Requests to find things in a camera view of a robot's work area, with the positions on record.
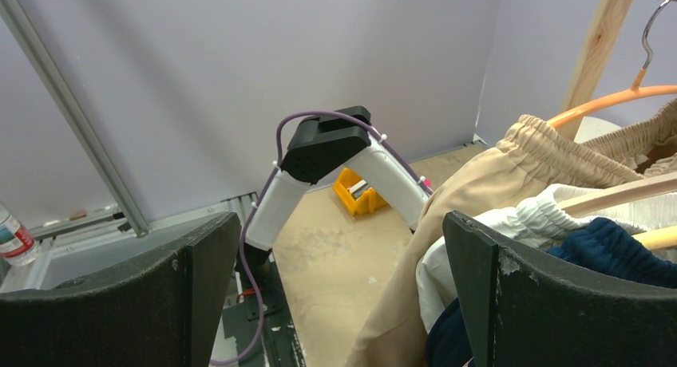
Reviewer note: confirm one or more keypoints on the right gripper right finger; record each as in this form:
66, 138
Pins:
560, 312

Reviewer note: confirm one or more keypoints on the orange hanger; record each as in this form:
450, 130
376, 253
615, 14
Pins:
627, 57

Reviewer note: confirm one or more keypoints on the navy shorts on hanger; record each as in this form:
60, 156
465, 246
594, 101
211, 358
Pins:
582, 264

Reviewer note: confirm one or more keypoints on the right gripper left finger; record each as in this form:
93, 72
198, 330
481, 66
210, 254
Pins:
159, 308

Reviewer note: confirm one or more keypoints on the white shorts on hanger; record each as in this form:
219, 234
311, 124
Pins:
537, 222

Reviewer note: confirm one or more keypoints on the yellow plastic bin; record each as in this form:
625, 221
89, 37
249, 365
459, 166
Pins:
356, 195

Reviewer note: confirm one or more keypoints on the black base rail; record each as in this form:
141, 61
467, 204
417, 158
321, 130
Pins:
278, 344

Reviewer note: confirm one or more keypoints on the wooden clothes rack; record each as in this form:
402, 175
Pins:
602, 35

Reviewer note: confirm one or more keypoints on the plastic water bottle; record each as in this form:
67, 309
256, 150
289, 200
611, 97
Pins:
18, 246

